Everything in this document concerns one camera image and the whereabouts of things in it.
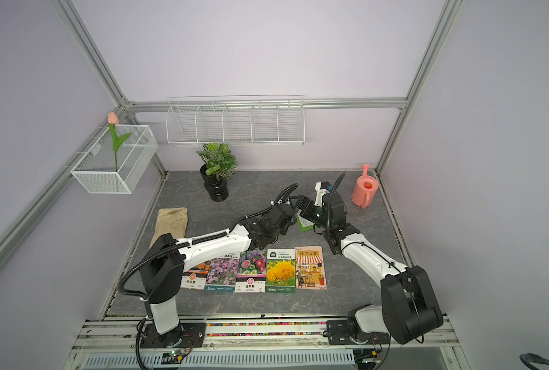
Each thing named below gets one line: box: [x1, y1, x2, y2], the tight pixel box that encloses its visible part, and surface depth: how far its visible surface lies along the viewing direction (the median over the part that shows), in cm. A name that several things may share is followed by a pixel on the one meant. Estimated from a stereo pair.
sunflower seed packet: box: [265, 248, 297, 293], surface depth 89 cm
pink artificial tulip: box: [107, 111, 132, 172], surface depth 85 cm
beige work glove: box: [148, 206, 189, 249], surface depth 104 cm
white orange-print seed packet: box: [294, 245, 328, 290], surface depth 89 cm
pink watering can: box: [351, 164, 380, 209], surface depth 101 cm
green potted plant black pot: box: [195, 142, 239, 202], surface depth 95 cm
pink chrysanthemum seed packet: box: [234, 249, 267, 293], surface depth 88 cm
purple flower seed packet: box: [203, 252, 241, 293], surface depth 87 cm
